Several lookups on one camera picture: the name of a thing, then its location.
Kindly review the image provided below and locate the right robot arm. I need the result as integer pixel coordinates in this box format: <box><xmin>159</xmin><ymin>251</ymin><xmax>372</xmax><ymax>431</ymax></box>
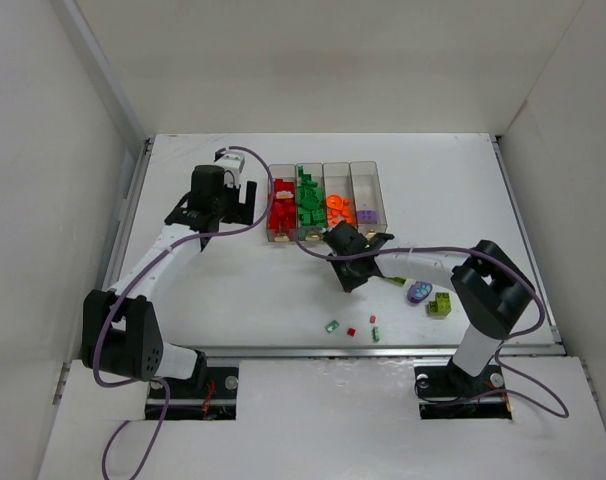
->
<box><xmin>323</xmin><ymin>221</ymin><xmax>535</xmax><ymax>390</ymax></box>

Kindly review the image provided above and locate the clear container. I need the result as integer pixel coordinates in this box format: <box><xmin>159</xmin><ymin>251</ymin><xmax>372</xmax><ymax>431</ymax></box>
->
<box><xmin>323</xmin><ymin>162</ymin><xmax>357</xmax><ymax>227</ymax></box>
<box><xmin>349</xmin><ymin>161</ymin><xmax>387</xmax><ymax>238</ymax></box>
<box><xmin>266</xmin><ymin>164</ymin><xmax>297</xmax><ymax>242</ymax></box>
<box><xmin>295</xmin><ymin>163</ymin><xmax>328</xmax><ymax>241</ymax></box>

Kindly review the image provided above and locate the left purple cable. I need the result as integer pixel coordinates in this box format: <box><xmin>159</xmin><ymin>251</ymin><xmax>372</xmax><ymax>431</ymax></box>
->
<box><xmin>92</xmin><ymin>145</ymin><xmax>275</xmax><ymax>480</ymax></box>

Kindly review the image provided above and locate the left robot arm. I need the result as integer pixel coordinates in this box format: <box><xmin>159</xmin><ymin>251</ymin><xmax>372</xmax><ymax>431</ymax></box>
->
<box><xmin>81</xmin><ymin>152</ymin><xmax>257</xmax><ymax>384</ymax></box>

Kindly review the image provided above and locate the purple lego brick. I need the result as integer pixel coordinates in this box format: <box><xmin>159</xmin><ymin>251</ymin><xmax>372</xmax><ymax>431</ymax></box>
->
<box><xmin>356</xmin><ymin>210</ymin><xmax>378</xmax><ymax>224</ymax></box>

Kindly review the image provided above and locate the lime green stepped brick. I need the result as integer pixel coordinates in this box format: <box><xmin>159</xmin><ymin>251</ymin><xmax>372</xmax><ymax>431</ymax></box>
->
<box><xmin>385</xmin><ymin>277</ymin><xmax>407</xmax><ymax>285</ymax></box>

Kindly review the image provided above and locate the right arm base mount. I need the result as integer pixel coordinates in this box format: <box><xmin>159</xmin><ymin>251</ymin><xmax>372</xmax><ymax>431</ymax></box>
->
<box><xmin>414</xmin><ymin>365</ymin><xmax>512</xmax><ymax>420</ymax></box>

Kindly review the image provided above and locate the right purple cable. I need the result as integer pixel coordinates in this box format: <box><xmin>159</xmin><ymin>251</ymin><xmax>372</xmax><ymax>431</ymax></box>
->
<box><xmin>294</xmin><ymin>237</ymin><xmax>570</xmax><ymax>419</ymax></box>

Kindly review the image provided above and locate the lime green lego brick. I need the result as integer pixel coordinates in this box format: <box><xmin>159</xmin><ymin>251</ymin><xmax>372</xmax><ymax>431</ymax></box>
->
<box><xmin>426</xmin><ymin>292</ymin><xmax>452</xmax><ymax>318</ymax></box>

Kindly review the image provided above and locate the small green lego plate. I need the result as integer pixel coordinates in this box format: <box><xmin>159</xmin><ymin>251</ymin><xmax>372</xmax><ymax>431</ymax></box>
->
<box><xmin>325</xmin><ymin>320</ymin><xmax>340</xmax><ymax>334</ymax></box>

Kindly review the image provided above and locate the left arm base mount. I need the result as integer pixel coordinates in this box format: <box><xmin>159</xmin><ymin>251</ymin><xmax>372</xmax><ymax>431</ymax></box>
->
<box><xmin>165</xmin><ymin>365</ymin><xmax>239</xmax><ymax>421</ymax></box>

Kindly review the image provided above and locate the orange round lego piece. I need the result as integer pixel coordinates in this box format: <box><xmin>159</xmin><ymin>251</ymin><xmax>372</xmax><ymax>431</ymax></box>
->
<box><xmin>326</xmin><ymin>194</ymin><xmax>344</xmax><ymax>211</ymax></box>

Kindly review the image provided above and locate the purple flower lego piece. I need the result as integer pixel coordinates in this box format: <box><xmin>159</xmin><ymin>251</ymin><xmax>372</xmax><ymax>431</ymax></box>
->
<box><xmin>406</xmin><ymin>281</ymin><xmax>433</xmax><ymax>305</ymax></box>

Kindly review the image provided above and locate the red flower lego piece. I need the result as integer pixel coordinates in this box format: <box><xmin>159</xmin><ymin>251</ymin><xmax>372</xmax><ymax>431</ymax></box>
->
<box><xmin>273</xmin><ymin>178</ymin><xmax>295</xmax><ymax>200</ymax></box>

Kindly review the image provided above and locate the tall green lego stack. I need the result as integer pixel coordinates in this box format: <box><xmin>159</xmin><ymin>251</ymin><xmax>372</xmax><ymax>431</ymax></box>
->
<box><xmin>296</xmin><ymin>164</ymin><xmax>314</xmax><ymax>187</ymax></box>

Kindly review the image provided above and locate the purple cable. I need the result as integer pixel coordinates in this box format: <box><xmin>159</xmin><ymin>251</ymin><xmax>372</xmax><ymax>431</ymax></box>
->
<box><xmin>294</xmin><ymin>237</ymin><xmax>570</xmax><ymax>419</ymax></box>
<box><xmin>92</xmin><ymin>145</ymin><xmax>275</xmax><ymax>480</ymax></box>

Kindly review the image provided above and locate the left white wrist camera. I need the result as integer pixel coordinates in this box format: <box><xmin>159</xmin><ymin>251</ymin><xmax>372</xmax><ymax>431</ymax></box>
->
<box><xmin>214</xmin><ymin>152</ymin><xmax>245</xmax><ymax>176</ymax></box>

